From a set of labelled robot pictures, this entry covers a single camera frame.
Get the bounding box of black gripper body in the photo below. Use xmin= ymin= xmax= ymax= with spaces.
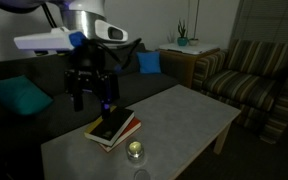
xmin=64 ymin=42 xmax=120 ymax=101

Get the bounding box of black and yellow book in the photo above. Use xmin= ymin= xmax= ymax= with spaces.
xmin=83 ymin=105 xmax=136 ymax=148

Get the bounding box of dark grey fabric sofa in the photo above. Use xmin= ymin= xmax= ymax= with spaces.
xmin=0 ymin=42 xmax=182 ymax=180

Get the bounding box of red-edged white object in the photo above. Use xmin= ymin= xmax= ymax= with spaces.
xmin=98 ymin=117 xmax=143 ymax=154

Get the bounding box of blue square cushion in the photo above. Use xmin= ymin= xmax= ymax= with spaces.
xmin=136 ymin=50 xmax=163 ymax=75

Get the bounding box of teal cushion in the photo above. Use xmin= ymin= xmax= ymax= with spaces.
xmin=0 ymin=74 xmax=55 ymax=117

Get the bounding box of wooden side table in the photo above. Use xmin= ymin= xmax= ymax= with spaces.
xmin=158 ymin=47 xmax=222 ymax=90

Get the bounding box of teal pot with plant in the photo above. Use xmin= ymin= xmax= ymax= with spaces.
xmin=176 ymin=18 xmax=189 ymax=47

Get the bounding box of small white plant pot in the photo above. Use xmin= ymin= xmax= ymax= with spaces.
xmin=186 ymin=0 xmax=202 ymax=47

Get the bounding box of striped armchair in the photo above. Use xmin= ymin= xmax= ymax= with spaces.
xmin=191 ymin=38 xmax=288 ymax=145

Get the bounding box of black camera cable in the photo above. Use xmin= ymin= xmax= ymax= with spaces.
xmin=89 ymin=37 xmax=142 ymax=74

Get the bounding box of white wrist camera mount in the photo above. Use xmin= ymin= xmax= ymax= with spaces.
xmin=13 ymin=26 xmax=87 ymax=56

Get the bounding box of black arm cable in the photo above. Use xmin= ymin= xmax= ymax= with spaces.
xmin=41 ymin=2 xmax=58 ymax=30

